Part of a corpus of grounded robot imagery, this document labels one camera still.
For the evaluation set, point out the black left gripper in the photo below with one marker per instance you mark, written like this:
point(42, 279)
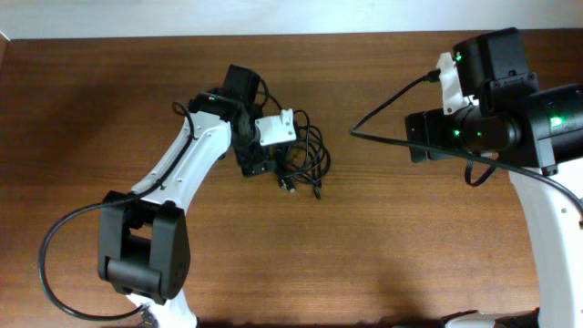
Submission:
point(249, 159)

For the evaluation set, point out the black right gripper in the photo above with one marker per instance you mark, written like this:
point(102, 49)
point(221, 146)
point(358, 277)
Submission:
point(419, 137)

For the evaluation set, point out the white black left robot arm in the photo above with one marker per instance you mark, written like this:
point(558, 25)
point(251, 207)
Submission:
point(143, 245)

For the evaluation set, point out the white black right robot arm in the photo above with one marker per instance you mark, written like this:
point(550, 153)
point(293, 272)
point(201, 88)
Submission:
point(495, 112)

